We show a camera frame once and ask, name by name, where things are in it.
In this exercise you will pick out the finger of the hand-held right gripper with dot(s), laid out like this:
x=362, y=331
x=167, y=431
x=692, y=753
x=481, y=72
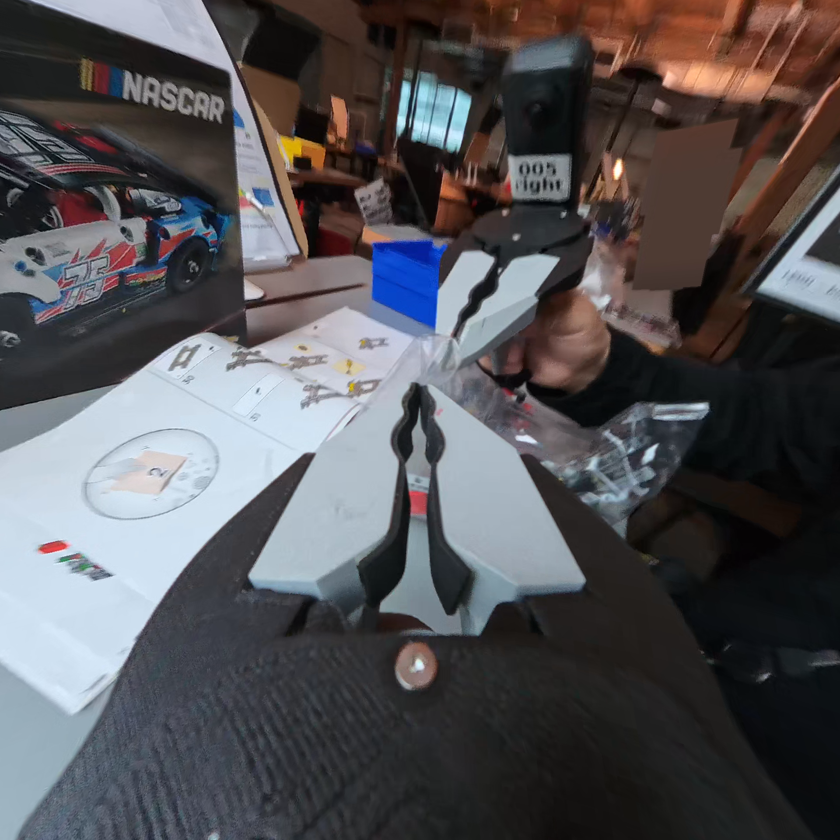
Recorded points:
x=518, y=295
x=459, y=289

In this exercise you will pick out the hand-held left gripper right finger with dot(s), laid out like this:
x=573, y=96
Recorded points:
x=505, y=518

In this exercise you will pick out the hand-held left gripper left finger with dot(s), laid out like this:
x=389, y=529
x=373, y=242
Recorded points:
x=328, y=512

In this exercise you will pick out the clear plastic parts bag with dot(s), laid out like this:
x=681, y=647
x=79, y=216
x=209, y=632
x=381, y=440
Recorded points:
x=472, y=387

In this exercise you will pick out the person's right forearm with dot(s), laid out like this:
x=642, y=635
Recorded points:
x=689, y=407

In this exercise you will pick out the lego instruction booklet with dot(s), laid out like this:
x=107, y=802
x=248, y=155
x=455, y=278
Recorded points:
x=197, y=420

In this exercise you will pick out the lego race car box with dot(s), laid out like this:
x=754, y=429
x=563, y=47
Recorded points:
x=111, y=216

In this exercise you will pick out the person's right hand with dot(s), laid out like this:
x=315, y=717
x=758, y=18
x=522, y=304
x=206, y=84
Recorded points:
x=568, y=341

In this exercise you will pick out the blue plastic bin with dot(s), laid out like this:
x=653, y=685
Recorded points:
x=403, y=282

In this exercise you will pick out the paned window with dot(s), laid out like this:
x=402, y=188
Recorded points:
x=433, y=111

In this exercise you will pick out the crinkled clear plastic bag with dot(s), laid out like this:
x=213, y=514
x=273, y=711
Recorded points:
x=630, y=459

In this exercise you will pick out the white printed paper sheet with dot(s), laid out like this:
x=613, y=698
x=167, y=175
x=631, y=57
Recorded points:
x=259, y=190

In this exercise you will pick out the person's black clothing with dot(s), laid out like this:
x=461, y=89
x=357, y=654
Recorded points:
x=774, y=623

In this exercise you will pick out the framed marker sign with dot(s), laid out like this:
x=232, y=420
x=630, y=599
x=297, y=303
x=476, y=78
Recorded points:
x=810, y=262

